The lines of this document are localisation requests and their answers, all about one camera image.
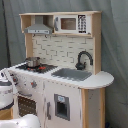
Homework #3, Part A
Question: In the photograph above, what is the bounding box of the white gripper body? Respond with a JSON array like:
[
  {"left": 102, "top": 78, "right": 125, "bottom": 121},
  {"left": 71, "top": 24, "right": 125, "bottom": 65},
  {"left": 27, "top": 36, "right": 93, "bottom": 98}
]
[{"left": 0, "top": 68, "right": 15, "bottom": 87}]

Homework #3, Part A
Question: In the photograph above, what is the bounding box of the small metal toy pot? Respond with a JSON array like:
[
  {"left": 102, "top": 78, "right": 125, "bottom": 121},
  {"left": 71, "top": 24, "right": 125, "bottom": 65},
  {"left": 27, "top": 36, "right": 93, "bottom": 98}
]
[{"left": 25, "top": 57, "right": 40, "bottom": 67}]

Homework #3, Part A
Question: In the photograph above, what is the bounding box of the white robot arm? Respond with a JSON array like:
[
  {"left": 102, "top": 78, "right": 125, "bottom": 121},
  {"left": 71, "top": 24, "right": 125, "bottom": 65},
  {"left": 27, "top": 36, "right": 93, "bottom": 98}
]
[{"left": 0, "top": 68, "right": 41, "bottom": 128}]

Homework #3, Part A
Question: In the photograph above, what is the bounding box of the wooden toy kitchen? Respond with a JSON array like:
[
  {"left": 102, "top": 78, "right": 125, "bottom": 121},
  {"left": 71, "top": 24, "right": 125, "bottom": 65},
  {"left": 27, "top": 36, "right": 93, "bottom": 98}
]
[{"left": 9, "top": 11, "right": 114, "bottom": 128}]

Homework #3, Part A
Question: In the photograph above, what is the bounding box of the left red stove knob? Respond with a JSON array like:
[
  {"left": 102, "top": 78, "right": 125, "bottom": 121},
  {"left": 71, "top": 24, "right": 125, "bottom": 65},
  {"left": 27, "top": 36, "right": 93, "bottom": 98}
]
[{"left": 13, "top": 76, "right": 19, "bottom": 84}]

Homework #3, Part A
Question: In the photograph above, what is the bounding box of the red stove knob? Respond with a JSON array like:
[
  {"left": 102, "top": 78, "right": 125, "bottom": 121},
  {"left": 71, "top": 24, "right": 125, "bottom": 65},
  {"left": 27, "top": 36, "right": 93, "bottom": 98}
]
[
  {"left": 31, "top": 81, "right": 37, "bottom": 88},
  {"left": 13, "top": 76, "right": 19, "bottom": 84}
]

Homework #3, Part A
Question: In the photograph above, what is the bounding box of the right red stove knob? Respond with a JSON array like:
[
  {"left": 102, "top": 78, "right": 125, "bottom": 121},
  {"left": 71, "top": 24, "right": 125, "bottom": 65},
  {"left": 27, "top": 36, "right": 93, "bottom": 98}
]
[{"left": 31, "top": 81, "right": 37, "bottom": 88}]

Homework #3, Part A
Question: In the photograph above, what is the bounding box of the toy oven door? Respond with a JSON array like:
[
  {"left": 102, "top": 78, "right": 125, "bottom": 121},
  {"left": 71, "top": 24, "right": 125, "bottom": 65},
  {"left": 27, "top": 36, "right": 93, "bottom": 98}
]
[{"left": 13, "top": 94, "right": 41, "bottom": 128}]

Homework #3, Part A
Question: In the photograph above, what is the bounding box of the black toy stovetop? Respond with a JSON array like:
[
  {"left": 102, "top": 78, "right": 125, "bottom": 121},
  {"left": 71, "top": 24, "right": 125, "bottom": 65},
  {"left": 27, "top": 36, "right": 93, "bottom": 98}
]
[{"left": 18, "top": 64, "right": 55, "bottom": 73}]

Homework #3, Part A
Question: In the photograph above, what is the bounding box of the grey range hood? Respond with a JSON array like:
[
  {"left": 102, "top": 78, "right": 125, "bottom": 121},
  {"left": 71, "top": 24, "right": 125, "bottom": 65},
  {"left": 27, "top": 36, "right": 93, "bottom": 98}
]
[{"left": 24, "top": 16, "right": 52, "bottom": 34}]

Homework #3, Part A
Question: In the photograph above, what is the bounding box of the grey ice dispenser panel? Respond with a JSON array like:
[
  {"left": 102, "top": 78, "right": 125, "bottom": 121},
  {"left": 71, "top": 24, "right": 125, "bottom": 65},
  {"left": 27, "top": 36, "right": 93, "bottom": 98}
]
[{"left": 54, "top": 94, "right": 70, "bottom": 120}]

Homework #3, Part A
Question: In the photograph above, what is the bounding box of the grey toy sink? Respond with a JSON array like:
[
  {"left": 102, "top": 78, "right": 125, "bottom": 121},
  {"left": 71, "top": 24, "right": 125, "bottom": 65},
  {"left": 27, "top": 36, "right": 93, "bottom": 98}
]
[{"left": 52, "top": 68, "right": 92, "bottom": 81}]

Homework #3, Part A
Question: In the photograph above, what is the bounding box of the black toy faucet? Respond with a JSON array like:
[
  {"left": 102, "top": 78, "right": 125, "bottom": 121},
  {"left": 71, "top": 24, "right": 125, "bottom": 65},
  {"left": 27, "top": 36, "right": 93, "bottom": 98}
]
[{"left": 75, "top": 51, "right": 93, "bottom": 70}]

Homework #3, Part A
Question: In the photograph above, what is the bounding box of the white toy microwave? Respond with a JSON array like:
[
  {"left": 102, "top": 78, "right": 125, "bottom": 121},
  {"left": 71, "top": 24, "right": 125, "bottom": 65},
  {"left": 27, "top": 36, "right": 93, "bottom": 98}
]
[{"left": 54, "top": 15, "right": 91, "bottom": 34}]

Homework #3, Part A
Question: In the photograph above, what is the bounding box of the grey backdrop curtain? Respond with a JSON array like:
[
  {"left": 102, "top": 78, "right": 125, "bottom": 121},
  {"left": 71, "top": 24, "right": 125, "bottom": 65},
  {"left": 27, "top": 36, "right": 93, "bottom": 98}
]
[{"left": 0, "top": 0, "right": 128, "bottom": 128}]

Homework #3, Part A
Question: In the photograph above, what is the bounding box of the grey cabinet door handle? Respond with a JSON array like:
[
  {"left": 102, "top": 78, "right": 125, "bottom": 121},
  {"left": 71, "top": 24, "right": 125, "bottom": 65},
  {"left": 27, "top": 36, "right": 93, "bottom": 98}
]
[{"left": 47, "top": 102, "right": 51, "bottom": 120}]

